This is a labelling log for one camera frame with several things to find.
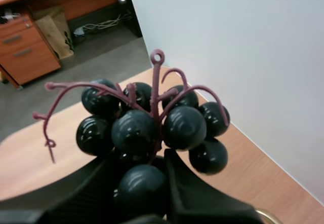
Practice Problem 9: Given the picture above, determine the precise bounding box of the gold-coloured pot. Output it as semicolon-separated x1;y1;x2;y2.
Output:
254;208;281;224

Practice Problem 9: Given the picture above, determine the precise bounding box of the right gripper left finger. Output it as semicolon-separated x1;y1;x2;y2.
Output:
0;151;127;224

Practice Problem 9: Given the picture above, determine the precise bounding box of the orange drawer cabinet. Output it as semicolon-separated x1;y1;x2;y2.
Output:
0;12;62;86

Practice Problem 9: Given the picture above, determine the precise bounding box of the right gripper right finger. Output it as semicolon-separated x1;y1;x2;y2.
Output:
163;148;264;224

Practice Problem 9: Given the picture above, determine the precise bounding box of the brown paper bag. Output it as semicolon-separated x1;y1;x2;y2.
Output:
33;6;75;60

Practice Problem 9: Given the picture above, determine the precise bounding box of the bunch of dark toy grapes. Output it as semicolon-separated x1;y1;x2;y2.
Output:
32;48;231;223

